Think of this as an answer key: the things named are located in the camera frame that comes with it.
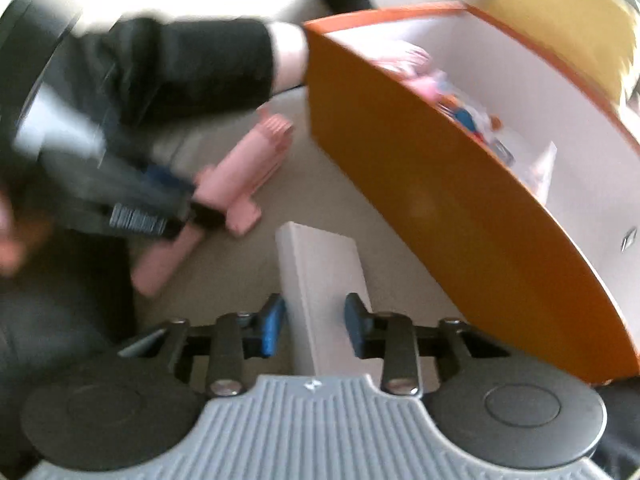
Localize orange cardboard box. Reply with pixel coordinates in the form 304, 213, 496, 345
305, 3, 639, 384

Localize left leg black trousers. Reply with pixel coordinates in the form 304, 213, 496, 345
56, 16, 308, 129

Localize blue duck figure toy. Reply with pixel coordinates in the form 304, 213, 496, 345
438, 94, 503, 144

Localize pink fabric pouch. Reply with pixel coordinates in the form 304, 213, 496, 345
370, 41, 447, 102

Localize yellow cushion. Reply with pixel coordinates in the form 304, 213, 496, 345
480, 0, 639, 106

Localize white printed packet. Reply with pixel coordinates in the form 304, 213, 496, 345
521, 142, 558, 206

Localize pink plastic tube tool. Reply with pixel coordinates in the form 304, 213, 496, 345
131, 114, 293, 297

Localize beige fabric sofa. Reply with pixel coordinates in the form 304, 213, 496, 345
0, 0, 640, 340

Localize white rectangular box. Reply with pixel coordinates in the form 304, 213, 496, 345
276, 222, 382, 382

